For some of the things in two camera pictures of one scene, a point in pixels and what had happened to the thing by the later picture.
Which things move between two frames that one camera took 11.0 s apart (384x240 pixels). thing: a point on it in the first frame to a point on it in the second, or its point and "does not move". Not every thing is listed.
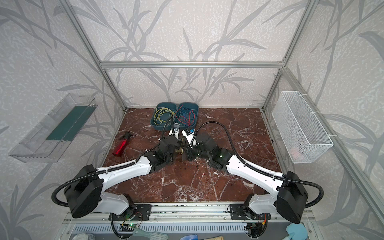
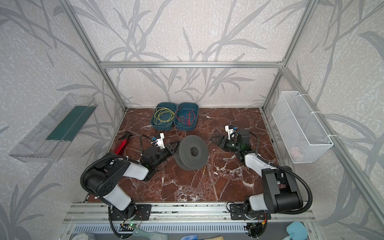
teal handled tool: [151, 235] does not move
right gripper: [191, 148] to [225, 142]
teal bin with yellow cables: [162, 112] does not move
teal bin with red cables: [186, 114] does not move
